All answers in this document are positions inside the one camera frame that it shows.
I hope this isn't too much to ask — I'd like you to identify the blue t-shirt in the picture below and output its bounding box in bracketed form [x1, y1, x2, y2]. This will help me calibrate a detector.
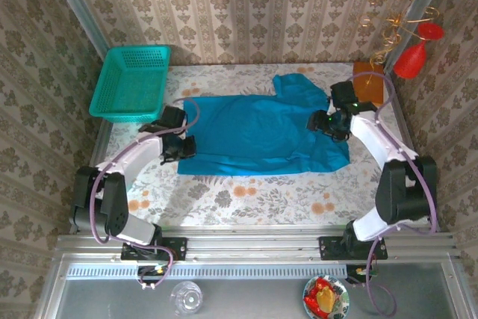
[176, 73, 351, 177]

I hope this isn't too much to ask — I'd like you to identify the brown wooden block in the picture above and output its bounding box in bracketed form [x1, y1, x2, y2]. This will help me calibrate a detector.
[353, 61, 385, 108]

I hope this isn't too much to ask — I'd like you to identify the teal plastic basket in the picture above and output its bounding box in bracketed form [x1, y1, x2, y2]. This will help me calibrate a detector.
[88, 45, 172, 124]

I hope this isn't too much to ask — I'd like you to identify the red plastic wine glass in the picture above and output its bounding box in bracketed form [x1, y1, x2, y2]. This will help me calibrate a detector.
[392, 22, 446, 81]

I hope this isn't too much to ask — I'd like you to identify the floral table mat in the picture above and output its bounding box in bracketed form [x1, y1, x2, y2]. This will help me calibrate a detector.
[87, 63, 429, 227]

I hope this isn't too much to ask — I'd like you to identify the black connector box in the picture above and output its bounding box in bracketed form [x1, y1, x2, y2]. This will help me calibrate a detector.
[345, 264, 378, 286]
[136, 264, 169, 290]

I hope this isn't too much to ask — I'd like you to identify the clear drinking glass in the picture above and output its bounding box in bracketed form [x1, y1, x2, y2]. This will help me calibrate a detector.
[170, 280, 205, 317]

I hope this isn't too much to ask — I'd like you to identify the red toy food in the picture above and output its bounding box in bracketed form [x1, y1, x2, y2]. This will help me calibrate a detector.
[304, 277, 337, 315]

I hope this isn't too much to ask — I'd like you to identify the patterned bowl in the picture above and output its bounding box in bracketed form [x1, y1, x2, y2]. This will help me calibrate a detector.
[302, 273, 351, 319]

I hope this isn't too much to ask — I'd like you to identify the yellow toy food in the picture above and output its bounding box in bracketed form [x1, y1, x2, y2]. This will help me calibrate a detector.
[316, 285, 336, 312]

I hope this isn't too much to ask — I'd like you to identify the aluminium table side rail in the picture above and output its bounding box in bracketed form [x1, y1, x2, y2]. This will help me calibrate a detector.
[384, 72, 441, 232]
[70, 120, 113, 234]

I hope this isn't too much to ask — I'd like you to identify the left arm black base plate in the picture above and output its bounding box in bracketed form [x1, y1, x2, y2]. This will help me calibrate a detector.
[121, 236, 187, 262]

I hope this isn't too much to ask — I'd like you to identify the gold wire stand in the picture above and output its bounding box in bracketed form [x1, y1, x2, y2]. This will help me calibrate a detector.
[358, 0, 441, 87]

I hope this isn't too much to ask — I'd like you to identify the aluminium frame rail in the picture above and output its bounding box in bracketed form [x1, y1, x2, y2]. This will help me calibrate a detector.
[55, 224, 459, 264]

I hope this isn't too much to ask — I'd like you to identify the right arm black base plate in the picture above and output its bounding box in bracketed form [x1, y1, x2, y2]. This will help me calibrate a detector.
[317, 235, 388, 261]

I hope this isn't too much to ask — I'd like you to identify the grey slotted cable duct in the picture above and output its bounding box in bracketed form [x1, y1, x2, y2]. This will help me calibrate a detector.
[65, 262, 349, 281]

